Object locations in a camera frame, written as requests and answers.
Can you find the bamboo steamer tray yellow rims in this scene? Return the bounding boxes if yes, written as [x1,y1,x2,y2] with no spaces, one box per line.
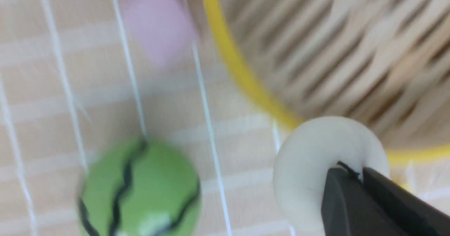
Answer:
[203,0,450,164]

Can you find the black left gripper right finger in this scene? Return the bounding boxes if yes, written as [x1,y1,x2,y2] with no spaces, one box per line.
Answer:
[363,167,450,236]

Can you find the white bun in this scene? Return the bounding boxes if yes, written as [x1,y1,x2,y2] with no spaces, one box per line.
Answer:
[273,117,391,236]

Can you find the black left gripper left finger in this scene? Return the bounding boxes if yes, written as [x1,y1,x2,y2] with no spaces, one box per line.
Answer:
[321,162,408,236]

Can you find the pink cube block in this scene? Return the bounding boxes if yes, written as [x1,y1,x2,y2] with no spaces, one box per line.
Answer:
[122,0,198,68]

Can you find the orange checked tablecloth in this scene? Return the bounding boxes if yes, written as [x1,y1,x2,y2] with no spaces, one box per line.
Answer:
[1,0,449,236]

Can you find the green toy watermelon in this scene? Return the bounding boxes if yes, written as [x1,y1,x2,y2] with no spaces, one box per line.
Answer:
[77,137,201,236]

